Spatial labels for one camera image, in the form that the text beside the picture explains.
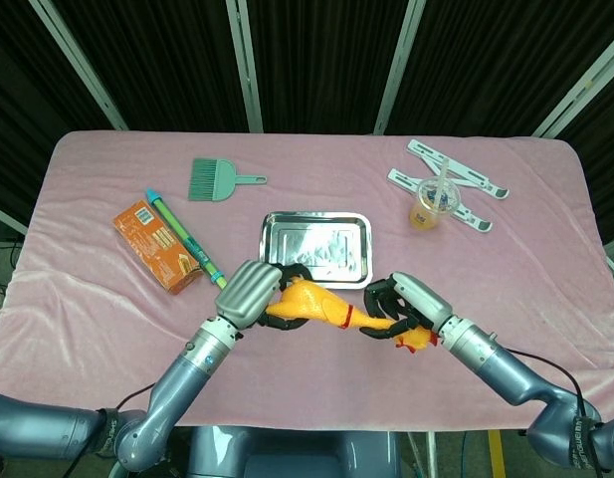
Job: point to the plastic cup orange drink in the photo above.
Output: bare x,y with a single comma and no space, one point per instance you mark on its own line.
426,216

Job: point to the white folding laptop stand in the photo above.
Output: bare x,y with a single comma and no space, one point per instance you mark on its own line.
480,181

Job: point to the teal hand brush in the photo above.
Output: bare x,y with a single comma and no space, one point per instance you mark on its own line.
219,181

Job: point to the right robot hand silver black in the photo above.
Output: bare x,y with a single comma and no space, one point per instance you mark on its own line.
421,299

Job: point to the yellow rubber chicken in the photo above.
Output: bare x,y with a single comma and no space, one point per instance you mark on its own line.
311,301

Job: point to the blue-grey robot torso base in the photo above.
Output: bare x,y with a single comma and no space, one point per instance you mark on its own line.
296,453

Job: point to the pink velvet tablecloth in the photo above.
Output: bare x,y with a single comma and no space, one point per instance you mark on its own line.
306,388

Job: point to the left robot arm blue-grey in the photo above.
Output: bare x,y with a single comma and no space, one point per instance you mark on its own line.
182,383

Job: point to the orange cardboard box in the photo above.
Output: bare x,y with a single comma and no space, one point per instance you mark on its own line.
152,244

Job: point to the white metal table leg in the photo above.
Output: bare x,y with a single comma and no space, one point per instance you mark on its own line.
421,455

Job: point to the metal tray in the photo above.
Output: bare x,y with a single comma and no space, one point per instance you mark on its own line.
314,244

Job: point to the black curtain backdrop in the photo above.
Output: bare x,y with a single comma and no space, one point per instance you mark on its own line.
326,60

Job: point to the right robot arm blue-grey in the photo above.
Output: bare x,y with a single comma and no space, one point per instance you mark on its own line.
505,373

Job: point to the green blue water pump toy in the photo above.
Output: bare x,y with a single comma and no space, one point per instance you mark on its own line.
197,251

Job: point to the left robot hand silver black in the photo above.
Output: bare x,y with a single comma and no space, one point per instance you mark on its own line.
244,294

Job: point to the white metal frame post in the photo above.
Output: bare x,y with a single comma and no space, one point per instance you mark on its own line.
580,87
396,70
80,67
247,70

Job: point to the clear drinking straw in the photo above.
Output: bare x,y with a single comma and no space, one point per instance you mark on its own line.
442,174

